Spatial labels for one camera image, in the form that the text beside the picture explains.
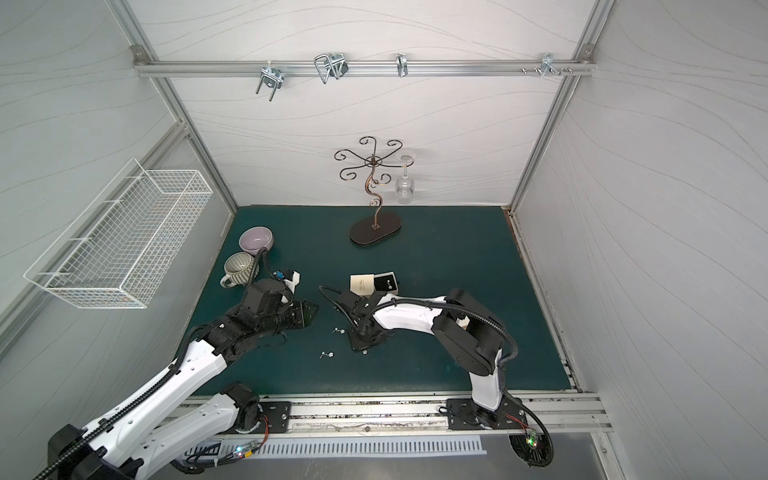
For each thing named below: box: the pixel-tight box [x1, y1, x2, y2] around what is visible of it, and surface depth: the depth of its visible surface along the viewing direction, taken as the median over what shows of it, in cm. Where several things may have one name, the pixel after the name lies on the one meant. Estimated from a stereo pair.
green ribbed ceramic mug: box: [220, 252, 259, 289], surface depth 97 cm
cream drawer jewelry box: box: [350, 271, 399, 297], surface depth 97 cm
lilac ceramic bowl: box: [238, 225, 274, 256], surface depth 107 cm
